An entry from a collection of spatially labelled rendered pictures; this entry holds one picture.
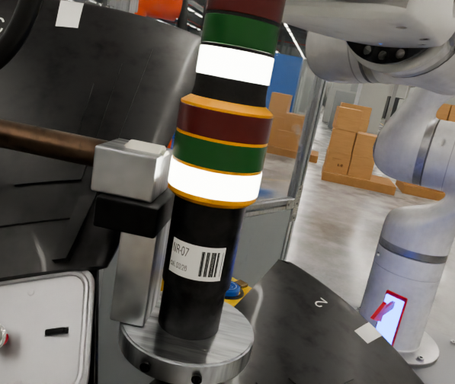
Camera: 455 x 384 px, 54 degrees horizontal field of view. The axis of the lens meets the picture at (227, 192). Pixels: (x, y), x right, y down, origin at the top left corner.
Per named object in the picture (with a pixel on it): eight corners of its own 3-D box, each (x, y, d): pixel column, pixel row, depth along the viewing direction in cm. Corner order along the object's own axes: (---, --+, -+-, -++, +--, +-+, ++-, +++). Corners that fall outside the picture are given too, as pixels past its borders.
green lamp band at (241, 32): (193, 39, 18) (198, 8, 18) (207, 46, 22) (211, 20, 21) (273, 53, 18) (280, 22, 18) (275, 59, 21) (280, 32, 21)
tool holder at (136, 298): (53, 357, 21) (73, 151, 18) (110, 289, 28) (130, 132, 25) (244, 404, 20) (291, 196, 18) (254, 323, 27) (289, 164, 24)
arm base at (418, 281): (344, 302, 99) (365, 224, 94) (436, 333, 92) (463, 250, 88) (328, 342, 82) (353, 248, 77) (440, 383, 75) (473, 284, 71)
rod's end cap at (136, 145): (120, 141, 21) (161, 149, 20) (133, 136, 23) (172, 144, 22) (114, 182, 21) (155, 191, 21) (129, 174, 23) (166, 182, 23)
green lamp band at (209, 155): (161, 159, 19) (165, 132, 19) (183, 146, 24) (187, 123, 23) (260, 180, 19) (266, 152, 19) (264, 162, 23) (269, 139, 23)
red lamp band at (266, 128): (165, 129, 19) (169, 100, 19) (187, 122, 23) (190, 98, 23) (266, 150, 19) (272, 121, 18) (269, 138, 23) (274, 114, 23)
